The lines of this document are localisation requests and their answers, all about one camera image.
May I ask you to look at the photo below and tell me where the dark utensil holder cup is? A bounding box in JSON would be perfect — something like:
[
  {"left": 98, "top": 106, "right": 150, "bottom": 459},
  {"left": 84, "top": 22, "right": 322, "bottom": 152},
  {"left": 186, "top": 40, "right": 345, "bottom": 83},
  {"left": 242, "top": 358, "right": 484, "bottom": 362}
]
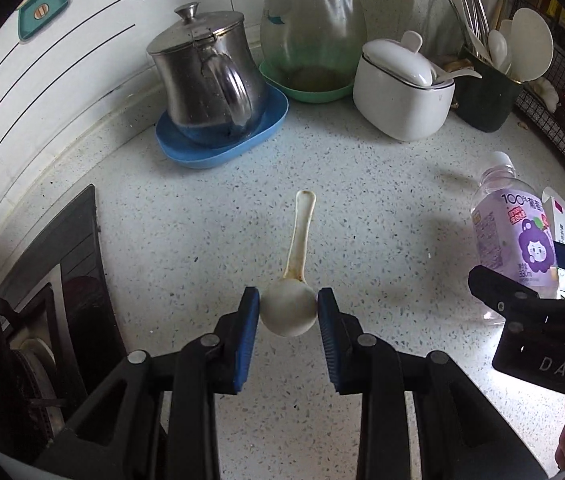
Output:
[{"left": 455, "top": 45, "right": 524, "bottom": 133}]

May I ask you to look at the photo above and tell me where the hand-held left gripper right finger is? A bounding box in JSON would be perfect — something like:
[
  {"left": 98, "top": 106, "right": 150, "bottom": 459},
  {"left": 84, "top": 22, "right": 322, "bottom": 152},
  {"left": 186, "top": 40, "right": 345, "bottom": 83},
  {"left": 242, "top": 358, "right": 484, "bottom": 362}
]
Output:
[{"left": 317, "top": 287, "right": 548, "bottom": 480}]

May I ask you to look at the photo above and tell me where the steel teapot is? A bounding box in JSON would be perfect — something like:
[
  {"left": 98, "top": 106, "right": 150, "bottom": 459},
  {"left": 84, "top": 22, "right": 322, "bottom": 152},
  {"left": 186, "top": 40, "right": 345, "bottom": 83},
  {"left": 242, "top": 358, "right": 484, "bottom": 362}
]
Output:
[{"left": 146, "top": 2, "right": 269, "bottom": 143}]

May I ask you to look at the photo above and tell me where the white condiment jar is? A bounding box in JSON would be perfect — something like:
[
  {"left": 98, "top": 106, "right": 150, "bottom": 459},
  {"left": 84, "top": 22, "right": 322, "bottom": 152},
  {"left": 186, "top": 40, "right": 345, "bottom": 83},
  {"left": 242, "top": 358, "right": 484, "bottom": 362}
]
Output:
[{"left": 353, "top": 31, "right": 483, "bottom": 142}]

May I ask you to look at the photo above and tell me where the small white spoon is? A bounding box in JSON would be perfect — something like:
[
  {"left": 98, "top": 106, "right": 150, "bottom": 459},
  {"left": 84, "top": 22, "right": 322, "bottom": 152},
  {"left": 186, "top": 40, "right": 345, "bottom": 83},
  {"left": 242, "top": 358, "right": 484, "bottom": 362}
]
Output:
[{"left": 487, "top": 30, "right": 509, "bottom": 72}]

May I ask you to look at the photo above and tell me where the white green medicine box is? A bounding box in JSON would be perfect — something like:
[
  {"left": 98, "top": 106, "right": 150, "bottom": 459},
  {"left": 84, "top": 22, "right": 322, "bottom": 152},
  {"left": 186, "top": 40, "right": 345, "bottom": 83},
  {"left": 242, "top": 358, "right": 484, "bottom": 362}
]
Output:
[{"left": 541, "top": 186, "right": 565, "bottom": 301}]

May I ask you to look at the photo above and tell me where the white plastic spoon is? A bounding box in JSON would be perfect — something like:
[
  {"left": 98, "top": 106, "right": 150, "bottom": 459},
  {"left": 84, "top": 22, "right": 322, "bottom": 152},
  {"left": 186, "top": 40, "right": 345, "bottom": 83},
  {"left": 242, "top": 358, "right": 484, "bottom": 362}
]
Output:
[{"left": 260, "top": 189, "right": 319, "bottom": 337}]

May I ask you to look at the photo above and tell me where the black gas stove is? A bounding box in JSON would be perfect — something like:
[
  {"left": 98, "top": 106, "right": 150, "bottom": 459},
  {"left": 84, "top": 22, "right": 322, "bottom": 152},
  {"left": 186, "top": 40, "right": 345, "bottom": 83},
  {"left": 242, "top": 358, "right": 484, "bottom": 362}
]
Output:
[{"left": 0, "top": 184, "right": 128, "bottom": 456}]

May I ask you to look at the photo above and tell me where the garlic bulb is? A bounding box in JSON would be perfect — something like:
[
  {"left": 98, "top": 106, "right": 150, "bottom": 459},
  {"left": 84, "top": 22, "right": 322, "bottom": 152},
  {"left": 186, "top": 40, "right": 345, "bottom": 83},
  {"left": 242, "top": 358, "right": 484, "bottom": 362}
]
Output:
[{"left": 533, "top": 77, "right": 561, "bottom": 111}]

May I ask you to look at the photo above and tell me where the white rice paddle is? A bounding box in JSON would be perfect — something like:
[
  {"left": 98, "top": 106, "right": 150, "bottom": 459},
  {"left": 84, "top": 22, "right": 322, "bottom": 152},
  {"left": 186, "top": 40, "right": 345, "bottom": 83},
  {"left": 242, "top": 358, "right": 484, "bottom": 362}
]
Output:
[{"left": 511, "top": 7, "right": 555, "bottom": 83}]

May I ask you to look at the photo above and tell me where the blue plastic tray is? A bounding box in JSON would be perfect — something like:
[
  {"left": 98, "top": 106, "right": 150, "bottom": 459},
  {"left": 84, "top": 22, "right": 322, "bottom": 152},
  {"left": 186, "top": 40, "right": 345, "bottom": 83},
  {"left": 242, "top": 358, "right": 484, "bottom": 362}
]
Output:
[{"left": 155, "top": 82, "right": 289, "bottom": 170}]

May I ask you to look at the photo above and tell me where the steel chopsticks bundle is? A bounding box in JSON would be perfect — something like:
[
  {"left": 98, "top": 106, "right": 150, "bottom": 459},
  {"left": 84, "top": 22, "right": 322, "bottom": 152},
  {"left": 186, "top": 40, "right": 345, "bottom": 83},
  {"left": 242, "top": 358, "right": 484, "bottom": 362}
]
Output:
[{"left": 443, "top": 0, "right": 491, "bottom": 46}]

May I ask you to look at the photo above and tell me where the glass carafe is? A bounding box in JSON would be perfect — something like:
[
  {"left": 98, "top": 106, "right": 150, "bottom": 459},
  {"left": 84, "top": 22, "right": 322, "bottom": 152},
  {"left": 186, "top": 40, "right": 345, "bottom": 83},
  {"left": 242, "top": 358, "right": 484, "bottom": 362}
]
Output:
[{"left": 260, "top": 0, "right": 367, "bottom": 92}]

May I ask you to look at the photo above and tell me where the green plastic tray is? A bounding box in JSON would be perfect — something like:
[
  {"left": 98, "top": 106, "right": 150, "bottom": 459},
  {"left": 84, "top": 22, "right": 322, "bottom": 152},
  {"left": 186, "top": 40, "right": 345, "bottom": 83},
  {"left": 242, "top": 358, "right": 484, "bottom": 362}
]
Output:
[{"left": 259, "top": 60, "right": 356, "bottom": 105}]

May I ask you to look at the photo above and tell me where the purple label plastic bottle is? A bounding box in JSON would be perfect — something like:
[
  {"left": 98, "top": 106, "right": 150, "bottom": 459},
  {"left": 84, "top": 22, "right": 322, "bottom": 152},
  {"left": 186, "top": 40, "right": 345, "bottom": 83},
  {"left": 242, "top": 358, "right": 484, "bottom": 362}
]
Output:
[{"left": 470, "top": 151, "right": 561, "bottom": 323}]

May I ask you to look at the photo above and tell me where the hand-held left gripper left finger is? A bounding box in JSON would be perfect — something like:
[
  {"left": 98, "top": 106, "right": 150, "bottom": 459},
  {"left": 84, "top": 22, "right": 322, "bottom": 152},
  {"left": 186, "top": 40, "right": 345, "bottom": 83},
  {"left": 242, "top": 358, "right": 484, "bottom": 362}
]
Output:
[{"left": 32, "top": 286, "right": 262, "bottom": 480}]

